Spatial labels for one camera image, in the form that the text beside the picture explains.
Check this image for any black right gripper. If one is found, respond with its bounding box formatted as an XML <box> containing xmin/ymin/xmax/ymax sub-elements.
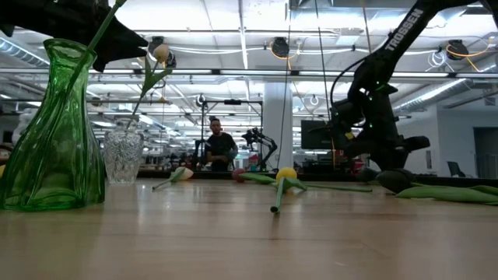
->
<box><xmin>330</xmin><ymin>99</ymin><xmax>431</xmax><ymax>172</ymax></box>

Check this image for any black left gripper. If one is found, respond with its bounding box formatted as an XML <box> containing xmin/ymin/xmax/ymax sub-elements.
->
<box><xmin>0</xmin><ymin>0</ymin><xmax>149</xmax><ymax>73</ymax></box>

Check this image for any black artificial tulip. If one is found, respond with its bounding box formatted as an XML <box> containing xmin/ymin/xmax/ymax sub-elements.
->
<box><xmin>375</xmin><ymin>168</ymin><xmax>498</xmax><ymax>206</ymax></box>

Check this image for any peach artificial tulip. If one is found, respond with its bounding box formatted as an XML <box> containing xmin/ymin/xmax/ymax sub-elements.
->
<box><xmin>126</xmin><ymin>43</ymin><xmax>174</xmax><ymax>129</ymax></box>

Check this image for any yellow artificial tulip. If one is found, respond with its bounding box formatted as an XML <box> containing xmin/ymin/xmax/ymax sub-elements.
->
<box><xmin>270</xmin><ymin>166</ymin><xmax>308</xmax><ymax>215</ymax></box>

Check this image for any green glass vase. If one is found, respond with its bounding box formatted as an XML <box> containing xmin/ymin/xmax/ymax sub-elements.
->
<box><xmin>0</xmin><ymin>37</ymin><xmax>107</xmax><ymax>213</ymax></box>

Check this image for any cream artificial tulip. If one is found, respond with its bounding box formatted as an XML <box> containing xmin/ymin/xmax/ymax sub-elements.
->
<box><xmin>151</xmin><ymin>166</ymin><xmax>195</xmax><ymax>192</ymax></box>

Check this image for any clear cut-glass vase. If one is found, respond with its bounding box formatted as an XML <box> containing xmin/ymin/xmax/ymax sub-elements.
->
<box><xmin>103</xmin><ymin>116</ymin><xmax>146</xmax><ymax>186</ymax></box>

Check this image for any black office chair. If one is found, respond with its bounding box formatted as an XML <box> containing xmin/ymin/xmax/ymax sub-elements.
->
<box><xmin>447</xmin><ymin>161</ymin><xmax>467</xmax><ymax>178</ymax></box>

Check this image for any black monitor screen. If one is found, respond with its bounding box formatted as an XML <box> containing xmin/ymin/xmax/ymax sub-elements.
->
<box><xmin>300</xmin><ymin>119</ymin><xmax>335</xmax><ymax>151</ymax></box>

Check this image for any white structural column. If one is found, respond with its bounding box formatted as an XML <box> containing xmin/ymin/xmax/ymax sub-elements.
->
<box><xmin>263</xmin><ymin>81</ymin><xmax>294</xmax><ymax>171</ymax></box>

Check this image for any black gantry stand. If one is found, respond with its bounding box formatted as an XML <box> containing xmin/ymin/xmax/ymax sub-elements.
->
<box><xmin>200</xmin><ymin>99</ymin><xmax>265</xmax><ymax>172</ymax></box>

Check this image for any person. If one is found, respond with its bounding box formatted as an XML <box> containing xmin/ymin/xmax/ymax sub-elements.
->
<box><xmin>204</xmin><ymin>115</ymin><xmax>240</xmax><ymax>173</ymax></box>

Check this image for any black cable with yellow tag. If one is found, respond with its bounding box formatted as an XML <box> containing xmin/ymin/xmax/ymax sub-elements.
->
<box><xmin>329</xmin><ymin>56</ymin><xmax>369</xmax><ymax>141</ymax></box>

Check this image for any long black cable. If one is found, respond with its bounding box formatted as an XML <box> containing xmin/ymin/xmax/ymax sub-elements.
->
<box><xmin>313</xmin><ymin>0</ymin><xmax>332</xmax><ymax>120</ymax></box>

